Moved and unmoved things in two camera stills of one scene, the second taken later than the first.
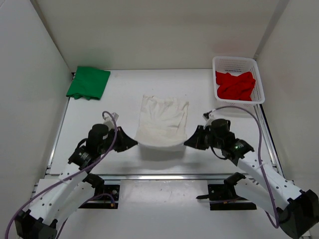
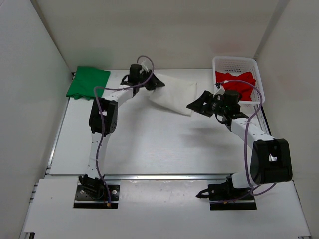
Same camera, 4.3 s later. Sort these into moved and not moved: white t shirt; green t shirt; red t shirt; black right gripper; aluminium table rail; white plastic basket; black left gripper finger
Moved: white t shirt; black left gripper finger; black right gripper
Not moved: red t shirt; green t shirt; white plastic basket; aluminium table rail
